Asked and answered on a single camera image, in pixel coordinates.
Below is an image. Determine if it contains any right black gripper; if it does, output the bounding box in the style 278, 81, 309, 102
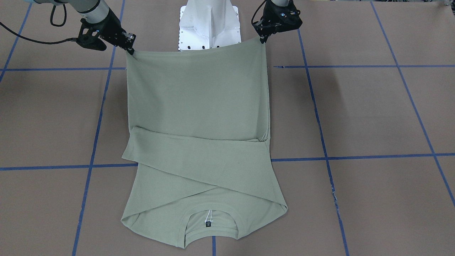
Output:
76, 9, 135, 55

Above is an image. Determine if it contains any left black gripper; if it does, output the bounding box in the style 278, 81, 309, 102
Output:
252, 0, 303, 44

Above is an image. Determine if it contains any sage green long-sleeve shirt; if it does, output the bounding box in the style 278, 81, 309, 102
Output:
121, 37, 288, 248

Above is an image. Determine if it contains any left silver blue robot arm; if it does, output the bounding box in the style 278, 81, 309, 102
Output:
251, 0, 303, 44

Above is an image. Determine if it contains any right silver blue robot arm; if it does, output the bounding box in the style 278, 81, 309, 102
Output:
29, 0, 135, 55

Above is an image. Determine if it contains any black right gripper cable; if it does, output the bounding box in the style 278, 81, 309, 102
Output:
0, 4, 80, 45

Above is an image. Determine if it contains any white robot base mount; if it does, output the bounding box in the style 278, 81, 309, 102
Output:
178, 0, 242, 52

